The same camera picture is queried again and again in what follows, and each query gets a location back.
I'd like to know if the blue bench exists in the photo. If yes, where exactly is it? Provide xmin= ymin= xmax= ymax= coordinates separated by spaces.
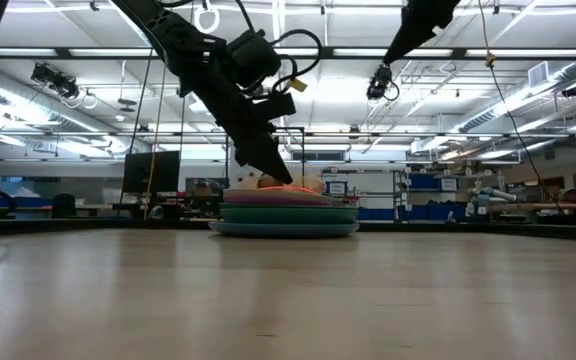
xmin=0 ymin=195 xmax=54 ymax=210

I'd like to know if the silver ventilation duct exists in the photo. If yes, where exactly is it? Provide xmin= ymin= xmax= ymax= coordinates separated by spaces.
xmin=0 ymin=64 xmax=137 ymax=151
xmin=447 ymin=62 xmax=576 ymax=146

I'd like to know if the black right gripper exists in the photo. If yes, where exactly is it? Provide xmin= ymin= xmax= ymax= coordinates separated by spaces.
xmin=382 ymin=0 xmax=462 ymax=66

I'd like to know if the black hanging cable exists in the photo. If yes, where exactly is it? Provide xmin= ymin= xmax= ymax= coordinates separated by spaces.
xmin=476 ymin=0 xmax=564 ymax=214
xmin=128 ymin=48 xmax=155 ymax=155

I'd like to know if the black office chair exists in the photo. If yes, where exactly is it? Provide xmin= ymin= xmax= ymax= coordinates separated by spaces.
xmin=51 ymin=192 xmax=77 ymax=219

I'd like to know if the white hanging ring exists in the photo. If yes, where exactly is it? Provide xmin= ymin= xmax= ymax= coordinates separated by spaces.
xmin=193 ymin=0 xmax=221 ymax=35

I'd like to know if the black camera cable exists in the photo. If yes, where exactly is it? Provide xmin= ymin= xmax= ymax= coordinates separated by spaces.
xmin=235 ymin=0 xmax=324 ymax=95

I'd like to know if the black overhead beam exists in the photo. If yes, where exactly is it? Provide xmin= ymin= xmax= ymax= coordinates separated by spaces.
xmin=0 ymin=46 xmax=576 ymax=62

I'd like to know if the metal shelf rack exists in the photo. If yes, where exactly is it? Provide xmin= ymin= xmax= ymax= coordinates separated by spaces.
xmin=392 ymin=169 xmax=412 ymax=221

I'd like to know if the blue storage bin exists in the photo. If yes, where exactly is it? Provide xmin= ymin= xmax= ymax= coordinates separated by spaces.
xmin=408 ymin=172 xmax=439 ymax=191

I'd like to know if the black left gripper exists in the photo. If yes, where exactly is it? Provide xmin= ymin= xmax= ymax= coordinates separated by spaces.
xmin=176 ymin=39 xmax=298 ymax=185

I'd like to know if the black overhead camera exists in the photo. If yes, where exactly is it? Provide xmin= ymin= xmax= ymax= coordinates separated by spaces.
xmin=30 ymin=63 xmax=80 ymax=100
xmin=366 ymin=63 xmax=400 ymax=102

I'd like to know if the wooden bench top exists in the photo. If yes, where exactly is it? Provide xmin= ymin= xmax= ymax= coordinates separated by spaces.
xmin=487 ymin=201 xmax=576 ymax=212

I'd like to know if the blue plastic plate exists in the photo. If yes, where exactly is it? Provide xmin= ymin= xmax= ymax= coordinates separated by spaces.
xmin=208 ymin=221 xmax=361 ymax=239

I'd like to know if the green plastic plate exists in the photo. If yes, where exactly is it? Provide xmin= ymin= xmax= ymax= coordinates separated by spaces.
xmin=218 ymin=202 xmax=360 ymax=225

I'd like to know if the grey tube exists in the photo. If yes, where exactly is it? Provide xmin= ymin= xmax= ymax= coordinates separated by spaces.
xmin=467 ymin=186 xmax=519 ymax=203

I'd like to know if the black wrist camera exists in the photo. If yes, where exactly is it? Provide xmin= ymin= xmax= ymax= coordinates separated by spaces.
xmin=226 ymin=28 xmax=283 ymax=87

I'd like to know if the white vent unit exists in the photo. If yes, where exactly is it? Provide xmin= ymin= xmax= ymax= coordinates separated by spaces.
xmin=527 ymin=60 xmax=552 ymax=89

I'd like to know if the purple plastic plate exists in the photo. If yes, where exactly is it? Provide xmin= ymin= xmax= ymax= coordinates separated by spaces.
xmin=222 ymin=187 xmax=342 ymax=208

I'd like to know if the black table edge rail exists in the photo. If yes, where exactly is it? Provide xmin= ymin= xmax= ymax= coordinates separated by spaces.
xmin=0 ymin=217 xmax=576 ymax=245

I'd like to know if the black computer monitor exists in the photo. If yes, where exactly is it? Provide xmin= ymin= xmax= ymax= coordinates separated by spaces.
xmin=121 ymin=151 xmax=181 ymax=194

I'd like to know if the white plastic plate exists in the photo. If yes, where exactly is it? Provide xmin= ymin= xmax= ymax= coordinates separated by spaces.
xmin=256 ymin=173 xmax=326 ymax=194

